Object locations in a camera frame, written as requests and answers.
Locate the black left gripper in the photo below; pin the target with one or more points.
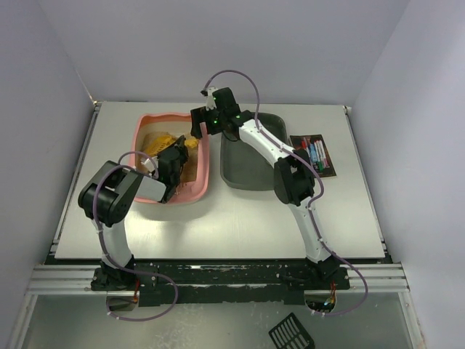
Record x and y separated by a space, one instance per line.
179 153

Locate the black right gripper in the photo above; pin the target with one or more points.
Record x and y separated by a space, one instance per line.
197 121

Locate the yellow litter scoop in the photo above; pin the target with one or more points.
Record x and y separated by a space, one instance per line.
162 142

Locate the pink litter box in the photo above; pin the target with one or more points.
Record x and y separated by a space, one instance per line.
192 191

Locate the dark grey plastic tray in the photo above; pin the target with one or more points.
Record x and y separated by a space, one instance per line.
247 159

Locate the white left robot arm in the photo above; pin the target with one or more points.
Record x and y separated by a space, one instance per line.
108 196

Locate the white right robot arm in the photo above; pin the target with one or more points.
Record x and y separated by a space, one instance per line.
293 180

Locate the dark hardcover book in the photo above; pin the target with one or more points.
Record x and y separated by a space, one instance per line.
328 172

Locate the light blue correction tape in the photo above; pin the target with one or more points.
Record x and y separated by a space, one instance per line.
313 154

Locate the green cap white marker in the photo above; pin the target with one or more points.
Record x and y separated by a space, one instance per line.
321 167

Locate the pink cap white marker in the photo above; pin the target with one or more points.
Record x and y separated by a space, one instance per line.
323 152

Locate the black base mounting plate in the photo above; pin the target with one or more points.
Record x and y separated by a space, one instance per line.
156 288

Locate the black slotted spatula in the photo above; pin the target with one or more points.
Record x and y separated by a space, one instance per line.
290 333

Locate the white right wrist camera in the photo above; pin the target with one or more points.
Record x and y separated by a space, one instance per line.
210 99

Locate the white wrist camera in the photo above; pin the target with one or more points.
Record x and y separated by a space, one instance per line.
150 165
210 99

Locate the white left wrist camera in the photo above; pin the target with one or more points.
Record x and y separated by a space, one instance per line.
150 165

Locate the aluminium frame rail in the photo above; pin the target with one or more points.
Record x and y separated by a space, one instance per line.
76 279

